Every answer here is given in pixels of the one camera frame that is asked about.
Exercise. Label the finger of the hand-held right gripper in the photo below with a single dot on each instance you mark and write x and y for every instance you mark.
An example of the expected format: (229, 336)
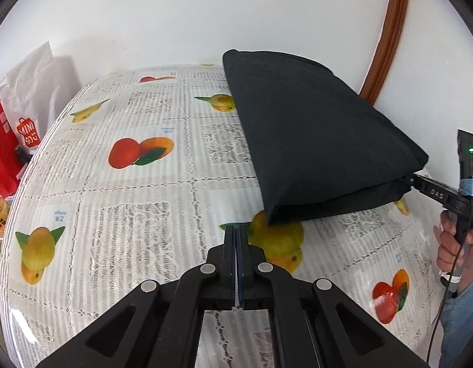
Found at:
(435, 191)

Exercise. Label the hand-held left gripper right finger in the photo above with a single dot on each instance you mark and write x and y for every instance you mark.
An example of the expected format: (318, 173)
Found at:
(246, 253)

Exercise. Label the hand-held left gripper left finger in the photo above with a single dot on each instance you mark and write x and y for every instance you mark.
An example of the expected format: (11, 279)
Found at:
(229, 253)

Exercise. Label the black white jacket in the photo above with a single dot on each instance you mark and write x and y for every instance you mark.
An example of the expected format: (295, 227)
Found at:
(317, 130)

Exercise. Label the person's right forearm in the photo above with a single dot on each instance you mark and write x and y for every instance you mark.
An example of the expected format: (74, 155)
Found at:
(462, 314)

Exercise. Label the person's right hand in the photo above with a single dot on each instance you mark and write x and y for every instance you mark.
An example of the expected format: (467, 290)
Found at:
(447, 251)

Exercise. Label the fruit print lace tablecloth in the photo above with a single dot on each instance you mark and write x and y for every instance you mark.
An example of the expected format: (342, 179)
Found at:
(144, 207)

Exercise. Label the small black bottle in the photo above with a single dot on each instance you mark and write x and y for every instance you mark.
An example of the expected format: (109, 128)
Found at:
(21, 154)

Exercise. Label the red paper bag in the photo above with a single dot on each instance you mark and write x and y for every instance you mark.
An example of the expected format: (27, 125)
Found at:
(1, 149)

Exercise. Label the white shopping bag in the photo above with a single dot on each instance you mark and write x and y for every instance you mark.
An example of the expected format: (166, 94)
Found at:
(29, 84)

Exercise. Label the brown wooden door frame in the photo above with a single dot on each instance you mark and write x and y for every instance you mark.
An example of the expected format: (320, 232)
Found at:
(389, 38)

